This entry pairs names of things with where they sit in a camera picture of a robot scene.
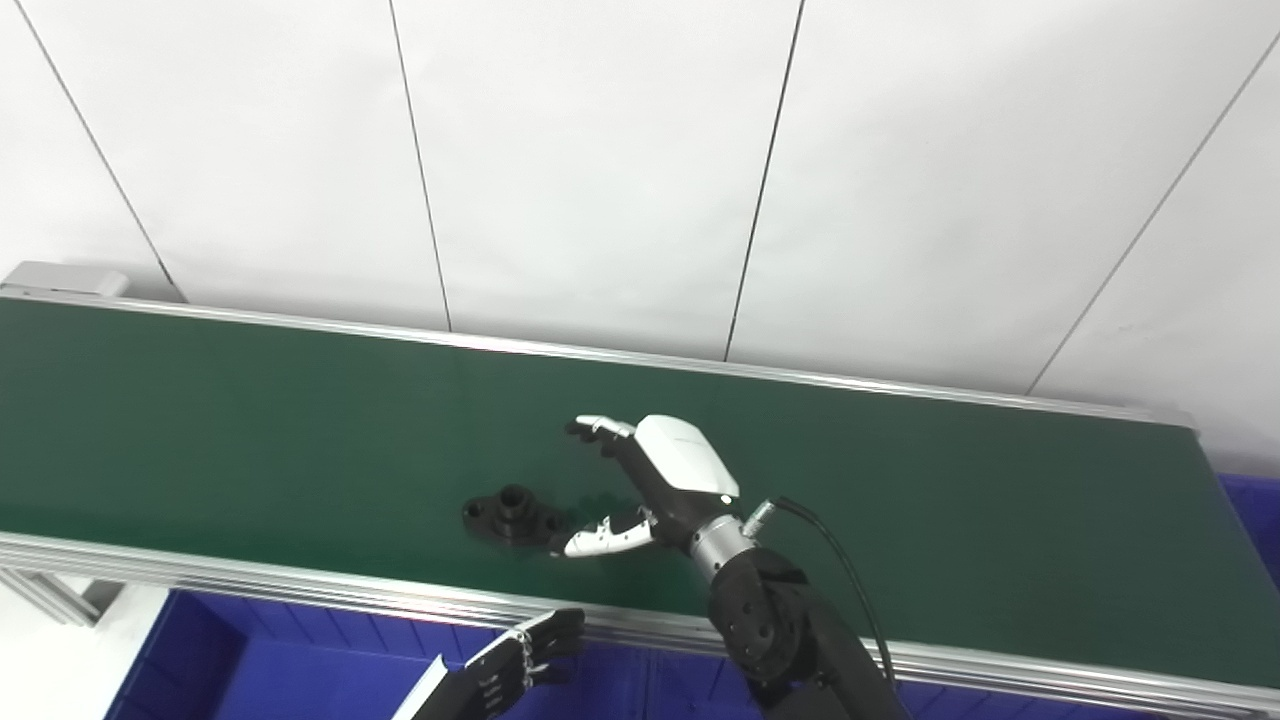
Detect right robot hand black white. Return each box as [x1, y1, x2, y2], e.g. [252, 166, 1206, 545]
[553, 413, 747, 559]

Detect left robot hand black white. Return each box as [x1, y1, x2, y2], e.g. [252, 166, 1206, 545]
[390, 607, 587, 720]

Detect black flanged machine part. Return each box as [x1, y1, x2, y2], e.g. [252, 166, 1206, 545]
[462, 484, 573, 550]

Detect green conveyor belt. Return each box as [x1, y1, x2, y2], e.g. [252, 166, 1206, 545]
[0, 297, 1280, 689]
[0, 285, 1280, 720]

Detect aluminium conveyor support leg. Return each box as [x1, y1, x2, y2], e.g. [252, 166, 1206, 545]
[0, 567, 127, 628]

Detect grey conveyor end housing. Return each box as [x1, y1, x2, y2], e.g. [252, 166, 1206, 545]
[0, 261, 132, 299]

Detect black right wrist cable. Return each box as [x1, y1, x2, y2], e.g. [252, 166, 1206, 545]
[741, 495, 899, 694]

